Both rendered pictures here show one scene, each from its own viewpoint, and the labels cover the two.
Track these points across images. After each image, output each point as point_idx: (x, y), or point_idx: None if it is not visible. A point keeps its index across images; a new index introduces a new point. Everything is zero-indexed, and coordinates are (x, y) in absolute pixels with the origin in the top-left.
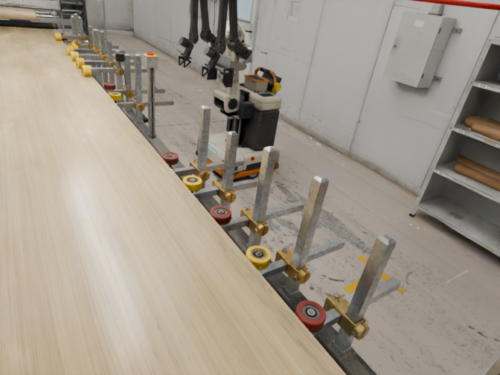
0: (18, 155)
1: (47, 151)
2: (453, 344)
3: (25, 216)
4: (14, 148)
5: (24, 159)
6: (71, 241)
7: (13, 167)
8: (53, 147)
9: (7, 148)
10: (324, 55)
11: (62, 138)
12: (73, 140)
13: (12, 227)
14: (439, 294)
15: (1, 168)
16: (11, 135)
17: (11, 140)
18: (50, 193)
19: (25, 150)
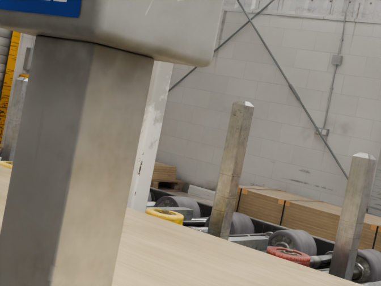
0: (171, 243)
1: (134, 247)
2: None
3: (4, 183)
4: (212, 255)
5: (144, 236)
6: None
7: (137, 227)
8: (136, 254)
9: (224, 256)
10: None
11: (166, 277)
12: (127, 270)
13: (5, 179)
14: None
15: (151, 227)
16: (296, 284)
17: (258, 270)
18: (5, 194)
19: (181, 251)
